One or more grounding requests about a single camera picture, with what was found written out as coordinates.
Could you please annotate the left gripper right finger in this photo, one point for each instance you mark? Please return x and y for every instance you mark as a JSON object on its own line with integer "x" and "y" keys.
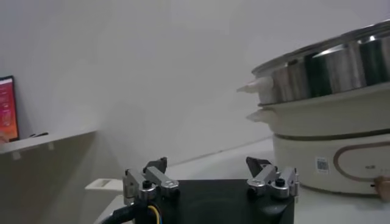
{"x": 265, "y": 176}

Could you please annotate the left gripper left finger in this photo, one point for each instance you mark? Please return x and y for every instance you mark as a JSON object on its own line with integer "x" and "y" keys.
{"x": 158, "y": 178}

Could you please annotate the white electric cooker base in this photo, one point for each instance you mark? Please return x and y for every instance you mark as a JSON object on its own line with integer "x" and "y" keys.
{"x": 304, "y": 158}

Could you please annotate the perforated steel steamer basket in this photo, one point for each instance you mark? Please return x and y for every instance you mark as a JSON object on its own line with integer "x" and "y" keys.
{"x": 341, "y": 70}

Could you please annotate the bare person hand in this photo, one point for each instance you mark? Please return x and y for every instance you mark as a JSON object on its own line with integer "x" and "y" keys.
{"x": 3, "y": 139}

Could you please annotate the white side table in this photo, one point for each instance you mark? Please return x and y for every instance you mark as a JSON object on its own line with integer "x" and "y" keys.
{"x": 45, "y": 170}

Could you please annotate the laptop with red screen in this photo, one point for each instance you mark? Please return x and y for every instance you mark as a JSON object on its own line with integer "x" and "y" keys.
{"x": 7, "y": 109}

